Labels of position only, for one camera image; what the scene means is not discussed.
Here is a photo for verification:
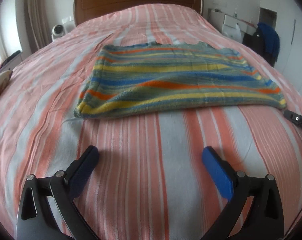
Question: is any striped knit sweater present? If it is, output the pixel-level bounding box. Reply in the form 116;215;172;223
73;42;286;119

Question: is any metal clothes rack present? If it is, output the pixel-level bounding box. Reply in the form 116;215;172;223
208;9;256;35

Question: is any pink striped bed cover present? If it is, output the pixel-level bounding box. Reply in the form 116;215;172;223
0;4;302;239

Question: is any blue garment on rack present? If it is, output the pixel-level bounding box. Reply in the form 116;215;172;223
257;22;280;61

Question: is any white plastic bag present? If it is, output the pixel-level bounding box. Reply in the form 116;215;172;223
222;23;243;43

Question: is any brown curtain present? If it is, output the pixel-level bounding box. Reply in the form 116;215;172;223
25;0;52;53

